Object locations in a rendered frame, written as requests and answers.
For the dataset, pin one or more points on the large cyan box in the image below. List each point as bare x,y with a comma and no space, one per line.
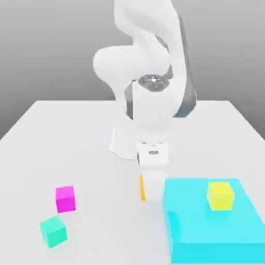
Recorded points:
207,231

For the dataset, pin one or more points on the small green cube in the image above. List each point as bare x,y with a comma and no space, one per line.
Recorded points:
53,231

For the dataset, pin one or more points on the small orange cube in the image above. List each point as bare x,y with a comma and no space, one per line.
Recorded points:
142,188

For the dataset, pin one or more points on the small yellow cube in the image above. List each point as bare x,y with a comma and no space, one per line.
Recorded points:
220,196

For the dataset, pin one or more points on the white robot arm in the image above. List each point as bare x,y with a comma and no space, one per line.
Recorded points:
149,62

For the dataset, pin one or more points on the small magenta cube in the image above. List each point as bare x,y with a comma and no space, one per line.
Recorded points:
65,199

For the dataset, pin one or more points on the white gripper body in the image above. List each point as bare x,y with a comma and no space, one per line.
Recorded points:
153,184

